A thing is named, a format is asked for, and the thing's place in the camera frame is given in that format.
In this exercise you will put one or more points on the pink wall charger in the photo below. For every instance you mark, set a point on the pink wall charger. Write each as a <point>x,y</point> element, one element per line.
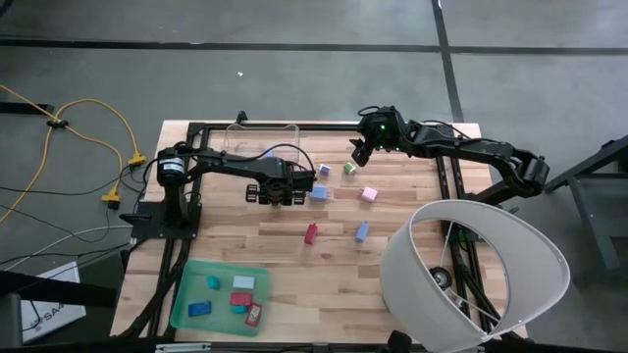
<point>369,194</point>

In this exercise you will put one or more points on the grey post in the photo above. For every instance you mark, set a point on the grey post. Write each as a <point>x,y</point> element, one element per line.
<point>10,323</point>

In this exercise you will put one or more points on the white lamp shade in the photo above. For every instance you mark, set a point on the white lamp shade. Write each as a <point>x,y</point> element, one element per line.
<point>412,304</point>

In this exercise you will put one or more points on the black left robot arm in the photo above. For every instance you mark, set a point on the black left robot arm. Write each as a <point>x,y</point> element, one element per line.
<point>225,164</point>

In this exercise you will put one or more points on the green white wall charger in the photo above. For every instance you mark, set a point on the green white wall charger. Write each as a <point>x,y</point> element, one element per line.
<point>350,168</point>

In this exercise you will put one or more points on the clear plastic tray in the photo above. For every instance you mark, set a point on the clear plastic tray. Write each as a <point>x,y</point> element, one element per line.
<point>245,139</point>

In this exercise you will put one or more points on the silver bracket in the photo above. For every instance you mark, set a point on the silver bracket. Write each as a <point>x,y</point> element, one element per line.
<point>181,347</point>

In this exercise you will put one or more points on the red multi-port wall charger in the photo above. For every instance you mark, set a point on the red multi-port wall charger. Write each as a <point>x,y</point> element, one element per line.
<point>310,234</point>

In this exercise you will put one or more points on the dark metal cart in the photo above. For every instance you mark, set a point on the dark metal cart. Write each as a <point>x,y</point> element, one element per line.
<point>603,220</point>

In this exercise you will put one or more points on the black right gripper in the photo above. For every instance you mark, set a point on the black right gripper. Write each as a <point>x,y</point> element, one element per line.
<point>385,130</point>

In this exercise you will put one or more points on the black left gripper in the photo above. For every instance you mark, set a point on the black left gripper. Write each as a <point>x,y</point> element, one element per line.
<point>289,179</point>

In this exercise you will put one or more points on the white printed cardboard box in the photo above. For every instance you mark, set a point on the white printed cardboard box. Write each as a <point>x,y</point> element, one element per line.
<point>54,314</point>

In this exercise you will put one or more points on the translucent green plastic tray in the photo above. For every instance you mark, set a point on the translucent green plastic tray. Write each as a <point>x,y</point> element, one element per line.
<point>223,323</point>

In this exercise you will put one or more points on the turquoise box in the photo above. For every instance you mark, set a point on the turquoise box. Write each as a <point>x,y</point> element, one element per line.
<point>239,309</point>

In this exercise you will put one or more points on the black floor bar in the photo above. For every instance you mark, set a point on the black floor bar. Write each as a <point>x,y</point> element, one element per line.
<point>24,108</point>

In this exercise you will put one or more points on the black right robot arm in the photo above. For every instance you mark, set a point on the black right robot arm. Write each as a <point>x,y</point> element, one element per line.
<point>466,147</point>

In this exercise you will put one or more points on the small lavender wall charger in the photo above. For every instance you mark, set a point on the small lavender wall charger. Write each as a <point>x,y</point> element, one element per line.
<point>325,169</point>

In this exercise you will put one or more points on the black slanted bar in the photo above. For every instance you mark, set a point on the black slanted bar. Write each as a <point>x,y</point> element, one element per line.
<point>49,289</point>

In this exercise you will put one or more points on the blue box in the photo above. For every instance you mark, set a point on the blue box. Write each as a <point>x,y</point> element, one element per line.
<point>200,309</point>

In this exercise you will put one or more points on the small teal box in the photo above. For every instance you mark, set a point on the small teal box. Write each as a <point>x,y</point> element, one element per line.
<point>213,283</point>

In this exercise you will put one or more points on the black metal table frame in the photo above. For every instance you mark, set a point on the black metal table frame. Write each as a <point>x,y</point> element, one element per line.
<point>324,128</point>

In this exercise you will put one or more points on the red printed box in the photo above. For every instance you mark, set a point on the red printed box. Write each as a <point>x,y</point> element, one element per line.
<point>253,315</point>

